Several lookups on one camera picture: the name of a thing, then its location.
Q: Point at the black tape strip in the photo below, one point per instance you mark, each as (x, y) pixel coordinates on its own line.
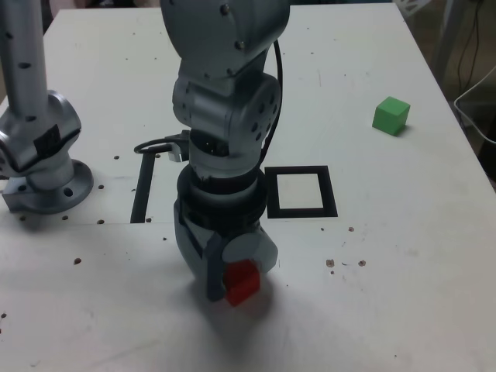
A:
(141, 193)

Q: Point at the black tape square outline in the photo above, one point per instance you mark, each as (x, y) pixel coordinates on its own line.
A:
(329, 193)

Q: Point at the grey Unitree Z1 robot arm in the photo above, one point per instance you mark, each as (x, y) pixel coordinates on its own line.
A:
(224, 104)

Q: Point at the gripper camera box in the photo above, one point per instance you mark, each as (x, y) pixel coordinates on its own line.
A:
(179, 151)

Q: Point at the red cube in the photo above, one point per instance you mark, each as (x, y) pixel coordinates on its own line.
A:
(244, 286)

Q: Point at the green cube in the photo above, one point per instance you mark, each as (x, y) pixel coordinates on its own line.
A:
(389, 118)

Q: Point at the pale metal post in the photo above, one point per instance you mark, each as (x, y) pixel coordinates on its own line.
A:
(451, 31)

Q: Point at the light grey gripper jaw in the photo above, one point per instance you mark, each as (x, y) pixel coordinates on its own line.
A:
(248, 248)

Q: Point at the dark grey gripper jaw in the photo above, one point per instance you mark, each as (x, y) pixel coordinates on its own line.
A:
(193, 248)

